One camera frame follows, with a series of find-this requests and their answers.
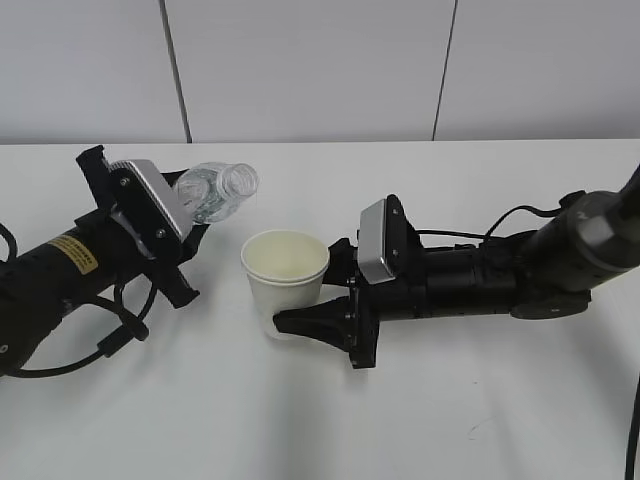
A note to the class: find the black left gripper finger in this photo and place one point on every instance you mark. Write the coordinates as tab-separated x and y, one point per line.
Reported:
191	244
171	178

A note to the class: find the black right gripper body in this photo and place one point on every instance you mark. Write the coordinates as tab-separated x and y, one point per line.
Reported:
389	285

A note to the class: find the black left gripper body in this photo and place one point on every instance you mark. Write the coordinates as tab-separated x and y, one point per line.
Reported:
126	252

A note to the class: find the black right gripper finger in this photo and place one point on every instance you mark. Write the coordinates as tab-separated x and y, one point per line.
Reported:
330	322
342	268

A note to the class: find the clear green-label water bottle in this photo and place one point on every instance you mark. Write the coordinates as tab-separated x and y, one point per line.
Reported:
211	192

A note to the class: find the white paper cup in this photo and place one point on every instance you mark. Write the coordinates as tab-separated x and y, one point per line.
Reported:
285	269

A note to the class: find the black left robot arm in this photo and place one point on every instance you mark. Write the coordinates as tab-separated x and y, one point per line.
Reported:
41	287

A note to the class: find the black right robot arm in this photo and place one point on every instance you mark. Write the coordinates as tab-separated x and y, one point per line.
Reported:
548	273

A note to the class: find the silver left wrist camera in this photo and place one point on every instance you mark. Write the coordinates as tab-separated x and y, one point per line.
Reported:
152	208

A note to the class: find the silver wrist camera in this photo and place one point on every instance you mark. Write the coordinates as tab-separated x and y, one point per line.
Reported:
152	208
385	241

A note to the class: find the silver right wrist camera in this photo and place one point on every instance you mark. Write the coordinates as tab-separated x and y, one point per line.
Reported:
385	241

